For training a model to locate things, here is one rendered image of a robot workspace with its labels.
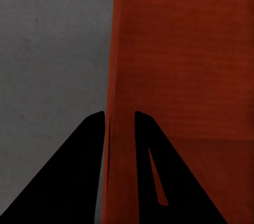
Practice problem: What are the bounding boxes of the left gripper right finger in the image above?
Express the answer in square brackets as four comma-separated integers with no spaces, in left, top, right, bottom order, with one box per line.
[135,111,228,224]

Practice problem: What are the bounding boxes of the storage box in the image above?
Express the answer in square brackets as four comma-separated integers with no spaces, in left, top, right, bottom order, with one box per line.
[102,0,254,224]

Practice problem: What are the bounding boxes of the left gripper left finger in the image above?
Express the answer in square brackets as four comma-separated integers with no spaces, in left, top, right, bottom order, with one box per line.
[0,111,106,224]

